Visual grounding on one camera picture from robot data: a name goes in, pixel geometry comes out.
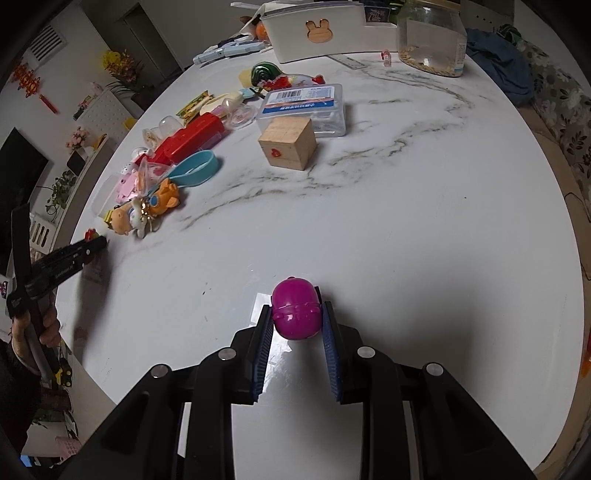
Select green rooster figure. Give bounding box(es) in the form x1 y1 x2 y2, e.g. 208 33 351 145
250 62 278 86

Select pink pig toy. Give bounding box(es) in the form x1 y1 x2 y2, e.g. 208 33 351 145
115 168 140 204

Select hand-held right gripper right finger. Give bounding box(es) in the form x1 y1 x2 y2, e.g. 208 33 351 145
322 301 539 480

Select cream oval shell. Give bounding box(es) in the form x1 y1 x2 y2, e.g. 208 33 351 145
199 92 243 116

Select wall vent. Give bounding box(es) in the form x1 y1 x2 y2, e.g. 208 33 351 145
30 23 64 63

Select floral sofa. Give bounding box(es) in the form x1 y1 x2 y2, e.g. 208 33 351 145
499 25 591 217

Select wooden cube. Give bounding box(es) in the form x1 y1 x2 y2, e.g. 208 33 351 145
257 116 318 171

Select pink flowers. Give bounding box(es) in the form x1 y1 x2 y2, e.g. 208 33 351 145
67 127 91 151

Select red knot wall ornament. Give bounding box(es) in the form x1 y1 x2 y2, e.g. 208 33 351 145
11 62 60 114

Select person's left hand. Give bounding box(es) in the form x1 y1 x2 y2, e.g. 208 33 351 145
10 295 63 366

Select magenta egg-shaped capsule toy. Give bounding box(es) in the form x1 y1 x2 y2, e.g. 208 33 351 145
270 275 323 342

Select glass jar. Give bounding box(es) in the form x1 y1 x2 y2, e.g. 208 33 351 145
397 0 468 78

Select green snack packet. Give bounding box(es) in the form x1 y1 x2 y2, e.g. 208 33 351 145
177 91 212 121

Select clear box with blue label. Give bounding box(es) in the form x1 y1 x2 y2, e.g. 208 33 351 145
255 83 348 138

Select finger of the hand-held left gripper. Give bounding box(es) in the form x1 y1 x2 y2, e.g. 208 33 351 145
62 236 108 273

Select dark door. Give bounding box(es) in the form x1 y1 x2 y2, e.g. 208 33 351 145
117 2 183 79

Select clear plastic dome cup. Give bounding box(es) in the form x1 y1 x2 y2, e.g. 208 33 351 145
159 115 185 139

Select clear ruler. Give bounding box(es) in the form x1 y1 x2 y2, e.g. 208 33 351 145
330 53 368 70

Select green potted plant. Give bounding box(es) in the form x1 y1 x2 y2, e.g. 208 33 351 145
46 170 77 216

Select light blue toy gun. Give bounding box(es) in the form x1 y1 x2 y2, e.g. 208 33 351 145
192 37 265 65

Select blue strap loop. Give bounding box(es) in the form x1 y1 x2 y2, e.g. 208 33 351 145
167 150 221 188

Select television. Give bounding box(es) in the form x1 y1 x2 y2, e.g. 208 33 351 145
0 127 49 275

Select yellow figure keychain toy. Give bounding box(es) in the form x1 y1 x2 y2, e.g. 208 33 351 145
104 203 157 238

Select person's left forearm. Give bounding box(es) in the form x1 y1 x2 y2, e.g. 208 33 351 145
0 340 43 455

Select white cabinet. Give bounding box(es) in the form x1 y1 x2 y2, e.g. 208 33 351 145
76 88 130 149

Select clear plastic blister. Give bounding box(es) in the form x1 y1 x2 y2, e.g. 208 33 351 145
222 104 257 131

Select white storage box with rabbit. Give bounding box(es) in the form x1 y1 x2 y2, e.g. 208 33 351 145
261 0 400 64

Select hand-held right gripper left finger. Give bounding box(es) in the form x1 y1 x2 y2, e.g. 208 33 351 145
59 302 274 480

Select blue cloth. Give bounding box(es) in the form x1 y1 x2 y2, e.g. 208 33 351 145
464 28 536 107

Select red plastic box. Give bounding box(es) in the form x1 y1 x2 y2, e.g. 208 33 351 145
148 113 228 165

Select orange bear toy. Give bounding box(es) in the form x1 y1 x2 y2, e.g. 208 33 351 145
147 179 182 217

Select yellow flowers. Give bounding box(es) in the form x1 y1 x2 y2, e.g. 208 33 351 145
102 48 139 86

